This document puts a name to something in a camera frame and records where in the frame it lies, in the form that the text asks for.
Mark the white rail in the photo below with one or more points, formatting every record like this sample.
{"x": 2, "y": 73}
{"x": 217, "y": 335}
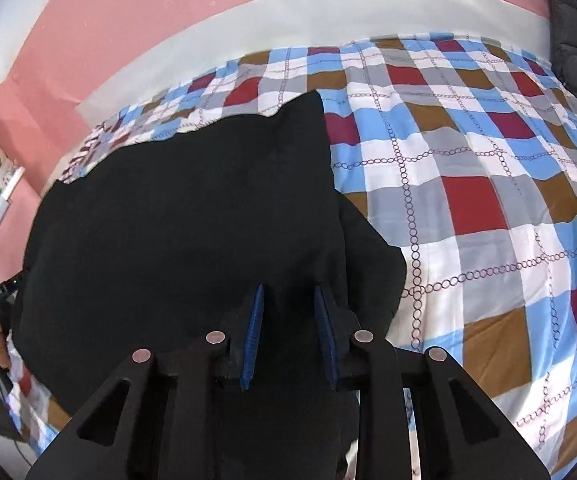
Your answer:
{"x": 2, "y": 205}

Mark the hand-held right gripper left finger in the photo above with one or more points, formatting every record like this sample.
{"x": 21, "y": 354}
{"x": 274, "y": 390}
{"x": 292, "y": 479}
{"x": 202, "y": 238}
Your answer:
{"x": 252, "y": 335}

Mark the checkered bedsheet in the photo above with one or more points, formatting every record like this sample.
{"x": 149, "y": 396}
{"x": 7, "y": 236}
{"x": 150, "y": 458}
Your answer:
{"x": 468, "y": 185}

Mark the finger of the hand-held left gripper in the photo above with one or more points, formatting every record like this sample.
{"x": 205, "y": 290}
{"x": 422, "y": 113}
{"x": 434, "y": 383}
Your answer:
{"x": 6, "y": 290}

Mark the black garment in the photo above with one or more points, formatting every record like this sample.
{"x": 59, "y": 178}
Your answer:
{"x": 168, "y": 210}

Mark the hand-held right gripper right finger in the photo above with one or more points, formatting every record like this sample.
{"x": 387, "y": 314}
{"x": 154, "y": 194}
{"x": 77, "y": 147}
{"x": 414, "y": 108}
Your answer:
{"x": 326, "y": 332}

